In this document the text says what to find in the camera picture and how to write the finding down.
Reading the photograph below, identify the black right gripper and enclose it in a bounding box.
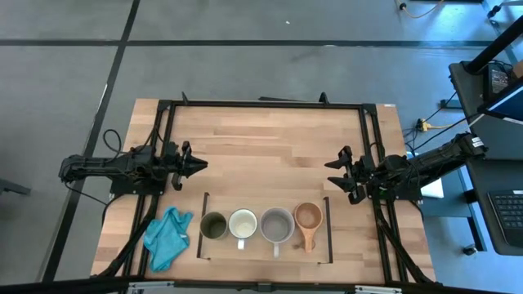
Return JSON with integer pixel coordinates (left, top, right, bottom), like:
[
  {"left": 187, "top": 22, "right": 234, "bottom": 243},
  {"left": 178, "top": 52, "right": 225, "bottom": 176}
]
[{"left": 324, "top": 145, "right": 376, "bottom": 206}]

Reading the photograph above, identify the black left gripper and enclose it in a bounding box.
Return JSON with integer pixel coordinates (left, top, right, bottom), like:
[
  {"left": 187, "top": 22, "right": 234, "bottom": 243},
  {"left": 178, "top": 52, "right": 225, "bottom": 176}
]
[{"left": 162, "top": 140, "right": 209, "bottom": 192}]

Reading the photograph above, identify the wooden cup with handle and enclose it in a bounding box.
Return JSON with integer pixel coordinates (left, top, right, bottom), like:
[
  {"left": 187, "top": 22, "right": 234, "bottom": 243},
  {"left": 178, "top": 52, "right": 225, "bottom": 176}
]
[{"left": 293, "top": 201, "right": 324, "bottom": 254}]

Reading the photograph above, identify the olive green cup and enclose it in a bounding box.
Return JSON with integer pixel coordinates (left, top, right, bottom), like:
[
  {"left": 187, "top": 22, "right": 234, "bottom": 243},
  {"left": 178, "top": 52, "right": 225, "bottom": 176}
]
[{"left": 199, "top": 211, "right": 229, "bottom": 241}]

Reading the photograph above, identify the white enamel mug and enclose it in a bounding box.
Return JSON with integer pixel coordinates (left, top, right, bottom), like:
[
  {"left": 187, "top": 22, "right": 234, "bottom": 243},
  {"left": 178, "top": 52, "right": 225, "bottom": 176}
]
[{"left": 227, "top": 207, "right": 259, "bottom": 251}]

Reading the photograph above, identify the grey ceramic mug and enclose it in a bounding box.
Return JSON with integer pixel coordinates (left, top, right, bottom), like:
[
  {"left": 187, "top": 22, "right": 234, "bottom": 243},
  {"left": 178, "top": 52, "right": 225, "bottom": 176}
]
[{"left": 259, "top": 207, "right": 296, "bottom": 259}]

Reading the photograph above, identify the blue cloth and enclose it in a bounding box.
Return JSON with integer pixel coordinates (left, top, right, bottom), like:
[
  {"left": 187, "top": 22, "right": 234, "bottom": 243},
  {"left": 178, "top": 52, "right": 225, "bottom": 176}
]
[{"left": 142, "top": 206, "right": 194, "bottom": 274}]

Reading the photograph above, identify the white box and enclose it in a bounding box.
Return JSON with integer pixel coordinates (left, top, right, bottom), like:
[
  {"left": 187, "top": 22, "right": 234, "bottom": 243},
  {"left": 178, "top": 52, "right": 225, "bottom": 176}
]
[{"left": 406, "top": 151, "right": 445, "bottom": 199}]

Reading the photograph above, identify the black desk with keyboard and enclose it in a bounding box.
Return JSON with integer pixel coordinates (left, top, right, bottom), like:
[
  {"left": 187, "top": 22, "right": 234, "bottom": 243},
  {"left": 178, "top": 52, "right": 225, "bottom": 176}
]
[{"left": 465, "top": 158, "right": 523, "bottom": 256}]

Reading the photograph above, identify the black desk with electronics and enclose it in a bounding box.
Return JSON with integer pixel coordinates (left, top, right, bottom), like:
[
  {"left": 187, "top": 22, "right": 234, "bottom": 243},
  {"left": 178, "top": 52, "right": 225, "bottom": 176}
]
[{"left": 448, "top": 60, "right": 523, "bottom": 160}]

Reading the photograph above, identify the black keyboard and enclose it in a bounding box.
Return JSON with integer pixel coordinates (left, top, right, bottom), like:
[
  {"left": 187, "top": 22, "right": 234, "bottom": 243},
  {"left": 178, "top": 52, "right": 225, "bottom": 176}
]
[{"left": 488, "top": 189, "right": 523, "bottom": 248}]

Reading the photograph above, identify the black crossbeam with silver brackets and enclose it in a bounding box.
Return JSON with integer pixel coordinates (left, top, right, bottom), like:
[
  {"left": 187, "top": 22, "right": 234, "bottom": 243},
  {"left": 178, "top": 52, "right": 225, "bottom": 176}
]
[{"left": 0, "top": 276, "right": 523, "bottom": 294}]

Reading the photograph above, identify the monitor with blue screen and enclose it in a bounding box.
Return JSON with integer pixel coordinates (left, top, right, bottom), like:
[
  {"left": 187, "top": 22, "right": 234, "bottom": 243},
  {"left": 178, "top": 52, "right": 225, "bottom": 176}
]
[{"left": 477, "top": 77, "right": 523, "bottom": 123}]

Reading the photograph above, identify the grey stand foot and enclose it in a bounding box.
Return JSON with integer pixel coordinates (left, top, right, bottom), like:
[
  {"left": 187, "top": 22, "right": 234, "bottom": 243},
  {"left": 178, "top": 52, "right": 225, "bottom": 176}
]
[{"left": 0, "top": 178, "right": 32, "bottom": 197}]

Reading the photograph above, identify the black electronics box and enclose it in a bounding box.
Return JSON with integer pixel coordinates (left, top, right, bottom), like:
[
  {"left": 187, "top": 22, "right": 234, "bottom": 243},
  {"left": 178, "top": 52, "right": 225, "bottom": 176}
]
[{"left": 484, "top": 60, "right": 512, "bottom": 103}]

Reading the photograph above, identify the black slanted pole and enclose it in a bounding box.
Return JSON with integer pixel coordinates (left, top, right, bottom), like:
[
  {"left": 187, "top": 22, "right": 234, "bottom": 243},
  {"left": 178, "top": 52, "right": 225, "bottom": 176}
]
[{"left": 465, "top": 16, "right": 523, "bottom": 74}]

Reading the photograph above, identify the grey metal cart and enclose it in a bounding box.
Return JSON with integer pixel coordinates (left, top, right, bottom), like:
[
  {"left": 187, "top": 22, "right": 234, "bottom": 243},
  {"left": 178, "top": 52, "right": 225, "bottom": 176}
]
[{"left": 485, "top": 0, "right": 523, "bottom": 66}]

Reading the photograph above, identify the black aluminium table frame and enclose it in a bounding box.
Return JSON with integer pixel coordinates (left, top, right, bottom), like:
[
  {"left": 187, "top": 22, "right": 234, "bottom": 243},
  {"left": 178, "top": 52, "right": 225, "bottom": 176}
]
[{"left": 96, "top": 91, "right": 436, "bottom": 287}]

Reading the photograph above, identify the orange floor cable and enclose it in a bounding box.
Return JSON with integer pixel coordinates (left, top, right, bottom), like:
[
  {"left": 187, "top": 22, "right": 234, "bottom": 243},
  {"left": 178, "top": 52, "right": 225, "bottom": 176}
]
[{"left": 394, "top": 0, "right": 447, "bottom": 20}]

